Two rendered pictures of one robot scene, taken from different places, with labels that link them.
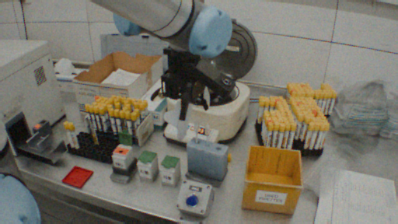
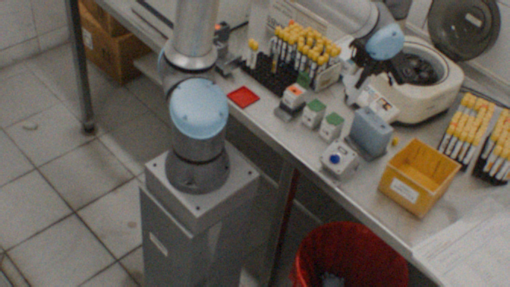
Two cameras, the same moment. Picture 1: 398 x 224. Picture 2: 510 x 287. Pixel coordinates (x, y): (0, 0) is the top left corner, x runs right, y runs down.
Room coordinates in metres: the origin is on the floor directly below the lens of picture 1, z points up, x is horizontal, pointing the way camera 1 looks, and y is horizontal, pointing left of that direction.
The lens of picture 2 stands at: (-0.58, -0.20, 1.99)
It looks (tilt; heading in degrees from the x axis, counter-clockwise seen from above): 46 degrees down; 25
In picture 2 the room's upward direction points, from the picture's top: 8 degrees clockwise
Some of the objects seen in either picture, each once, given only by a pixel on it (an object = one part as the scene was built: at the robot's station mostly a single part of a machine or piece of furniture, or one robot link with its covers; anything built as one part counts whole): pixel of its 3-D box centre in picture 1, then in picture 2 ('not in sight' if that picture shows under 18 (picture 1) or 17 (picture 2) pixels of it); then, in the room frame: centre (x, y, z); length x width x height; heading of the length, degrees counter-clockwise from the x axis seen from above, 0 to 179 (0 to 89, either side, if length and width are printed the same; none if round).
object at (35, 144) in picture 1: (35, 142); (210, 45); (0.64, 0.52, 0.92); 0.21 x 0.07 x 0.05; 73
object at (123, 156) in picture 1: (123, 159); (294, 99); (0.58, 0.21, 0.92); 0.05 x 0.04 x 0.06; 164
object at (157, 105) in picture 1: (163, 99); (364, 48); (0.92, 0.14, 0.92); 0.24 x 0.12 x 0.10; 163
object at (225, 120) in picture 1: (207, 108); (404, 80); (0.82, -0.02, 0.94); 0.30 x 0.24 x 0.12; 154
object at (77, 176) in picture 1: (77, 176); (243, 96); (0.55, 0.35, 0.88); 0.07 x 0.07 x 0.01; 73
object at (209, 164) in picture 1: (207, 160); (369, 133); (0.58, -0.01, 0.92); 0.10 x 0.07 x 0.10; 65
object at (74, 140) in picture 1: (92, 135); (272, 61); (0.68, 0.33, 0.93); 0.17 x 0.09 x 0.11; 73
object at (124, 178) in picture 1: (125, 166); (292, 105); (0.58, 0.21, 0.89); 0.09 x 0.05 x 0.04; 164
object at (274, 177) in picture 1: (271, 179); (417, 178); (0.50, -0.17, 0.93); 0.13 x 0.13 x 0.10; 78
